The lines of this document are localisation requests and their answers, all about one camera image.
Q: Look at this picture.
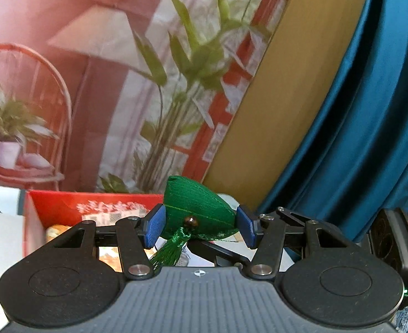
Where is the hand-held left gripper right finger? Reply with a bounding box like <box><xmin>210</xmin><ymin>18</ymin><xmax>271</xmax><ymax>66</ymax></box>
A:
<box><xmin>236</xmin><ymin>205</ymin><xmax>361</xmax><ymax>280</ymax></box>

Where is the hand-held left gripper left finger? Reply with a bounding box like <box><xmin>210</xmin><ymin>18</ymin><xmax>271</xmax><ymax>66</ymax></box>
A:
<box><xmin>53</xmin><ymin>204</ymin><xmax>166</xmax><ymax>280</ymax></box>

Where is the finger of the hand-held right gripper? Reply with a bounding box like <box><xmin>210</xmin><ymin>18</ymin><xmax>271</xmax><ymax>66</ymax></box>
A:
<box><xmin>188</xmin><ymin>239</ymin><xmax>251</xmax><ymax>268</ymax></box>

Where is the green tasselled sachet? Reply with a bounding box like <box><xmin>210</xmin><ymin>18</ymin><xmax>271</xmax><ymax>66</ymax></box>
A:
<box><xmin>148</xmin><ymin>175</ymin><xmax>239</xmax><ymax>274</ymax></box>

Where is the red strawberry print box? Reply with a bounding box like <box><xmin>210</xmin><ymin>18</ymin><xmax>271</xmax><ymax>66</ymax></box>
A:
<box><xmin>23</xmin><ymin>190</ymin><xmax>166</xmax><ymax>257</ymax></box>

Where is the yellow-brown item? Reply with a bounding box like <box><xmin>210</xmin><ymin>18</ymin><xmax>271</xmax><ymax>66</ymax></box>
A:
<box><xmin>44</xmin><ymin>225</ymin><xmax>73</xmax><ymax>241</ymax></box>

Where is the teal curtain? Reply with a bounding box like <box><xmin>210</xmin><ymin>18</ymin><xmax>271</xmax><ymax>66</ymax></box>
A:
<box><xmin>256</xmin><ymin>0</ymin><xmax>408</xmax><ymax>243</ymax></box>

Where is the yellow wooden panel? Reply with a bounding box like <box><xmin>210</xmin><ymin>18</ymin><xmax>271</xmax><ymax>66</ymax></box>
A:
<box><xmin>202</xmin><ymin>0</ymin><xmax>378</xmax><ymax>212</ymax></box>

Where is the printed room scene backdrop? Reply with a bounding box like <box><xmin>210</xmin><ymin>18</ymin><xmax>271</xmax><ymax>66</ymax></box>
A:
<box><xmin>0</xmin><ymin>0</ymin><xmax>303</xmax><ymax>195</ymax></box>

